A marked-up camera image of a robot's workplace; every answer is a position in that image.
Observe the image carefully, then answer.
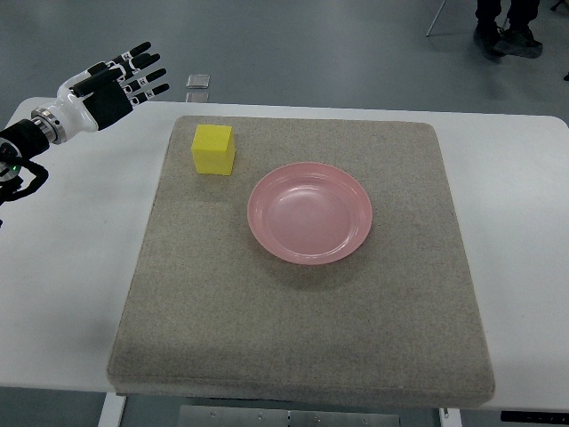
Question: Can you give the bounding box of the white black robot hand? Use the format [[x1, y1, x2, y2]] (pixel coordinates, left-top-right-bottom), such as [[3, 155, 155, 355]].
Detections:
[[53, 42, 169, 138]]

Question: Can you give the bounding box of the yellow cube block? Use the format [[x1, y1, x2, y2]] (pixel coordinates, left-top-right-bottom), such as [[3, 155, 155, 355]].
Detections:
[[191, 124, 236, 176]]

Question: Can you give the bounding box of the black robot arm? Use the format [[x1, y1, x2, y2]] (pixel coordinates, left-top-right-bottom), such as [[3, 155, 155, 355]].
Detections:
[[1, 108, 67, 204]]

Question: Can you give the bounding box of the lower floor socket plate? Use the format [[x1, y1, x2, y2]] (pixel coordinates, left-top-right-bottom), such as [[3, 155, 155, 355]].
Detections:
[[185, 92, 209, 103]]

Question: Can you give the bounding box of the floor socket plate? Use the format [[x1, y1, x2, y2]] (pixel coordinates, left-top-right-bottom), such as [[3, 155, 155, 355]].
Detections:
[[185, 92, 209, 103], [186, 74, 211, 89]]

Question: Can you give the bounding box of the upper floor socket plate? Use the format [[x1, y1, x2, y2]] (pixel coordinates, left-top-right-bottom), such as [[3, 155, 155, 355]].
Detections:
[[186, 74, 211, 89]]

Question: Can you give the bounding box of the pink plate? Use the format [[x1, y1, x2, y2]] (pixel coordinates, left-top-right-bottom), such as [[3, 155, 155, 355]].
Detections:
[[247, 162, 373, 266]]

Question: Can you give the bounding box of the beige fabric mat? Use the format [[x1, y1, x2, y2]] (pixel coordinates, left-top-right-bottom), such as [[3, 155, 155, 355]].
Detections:
[[107, 116, 495, 407]]

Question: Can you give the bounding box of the white table leg left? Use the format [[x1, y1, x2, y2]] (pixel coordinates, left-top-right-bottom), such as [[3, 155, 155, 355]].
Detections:
[[97, 393, 126, 427]]

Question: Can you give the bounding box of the white table leg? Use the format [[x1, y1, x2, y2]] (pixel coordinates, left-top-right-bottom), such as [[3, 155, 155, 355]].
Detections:
[[97, 393, 126, 427], [439, 408, 463, 427]]

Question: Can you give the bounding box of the grey metal table crossbar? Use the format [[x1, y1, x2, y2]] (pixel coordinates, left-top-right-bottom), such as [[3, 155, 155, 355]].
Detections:
[[177, 405, 401, 427]]

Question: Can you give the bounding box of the metal chair leg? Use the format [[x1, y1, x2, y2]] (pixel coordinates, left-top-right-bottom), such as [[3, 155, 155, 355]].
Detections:
[[425, 0, 447, 37]]

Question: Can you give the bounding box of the white table leg right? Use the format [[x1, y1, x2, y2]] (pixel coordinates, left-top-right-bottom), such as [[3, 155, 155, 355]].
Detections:
[[439, 408, 463, 427]]

